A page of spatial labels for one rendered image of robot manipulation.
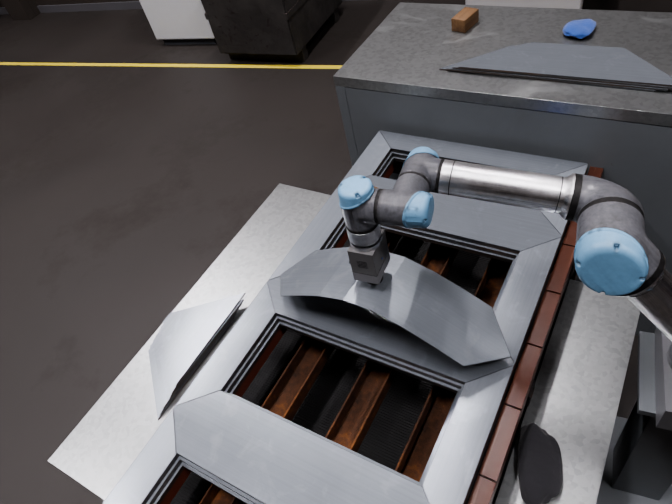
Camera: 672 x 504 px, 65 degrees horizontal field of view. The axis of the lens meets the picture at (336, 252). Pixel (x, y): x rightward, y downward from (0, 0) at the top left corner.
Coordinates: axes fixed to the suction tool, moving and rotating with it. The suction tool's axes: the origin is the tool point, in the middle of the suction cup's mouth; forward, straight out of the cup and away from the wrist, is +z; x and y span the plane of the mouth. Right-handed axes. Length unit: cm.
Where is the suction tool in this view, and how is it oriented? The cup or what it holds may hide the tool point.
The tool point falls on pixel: (375, 281)
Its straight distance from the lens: 132.5
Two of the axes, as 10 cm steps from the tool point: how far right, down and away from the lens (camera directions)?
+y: -3.8, 7.3, -5.7
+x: 9.0, 1.7, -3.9
